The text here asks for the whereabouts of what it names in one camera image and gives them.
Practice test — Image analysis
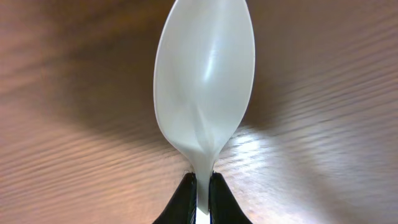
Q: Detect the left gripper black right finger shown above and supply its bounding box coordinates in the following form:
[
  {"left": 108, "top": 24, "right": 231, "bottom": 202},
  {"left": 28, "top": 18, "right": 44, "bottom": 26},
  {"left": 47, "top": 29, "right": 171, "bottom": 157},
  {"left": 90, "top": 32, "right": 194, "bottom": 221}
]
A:
[{"left": 209, "top": 172, "right": 252, "bottom": 224}]

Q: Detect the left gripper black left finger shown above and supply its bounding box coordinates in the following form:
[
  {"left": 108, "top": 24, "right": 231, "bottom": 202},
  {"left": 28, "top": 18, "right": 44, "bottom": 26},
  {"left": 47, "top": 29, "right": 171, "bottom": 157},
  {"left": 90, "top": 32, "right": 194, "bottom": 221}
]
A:
[{"left": 153, "top": 172, "right": 197, "bottom": 224}]

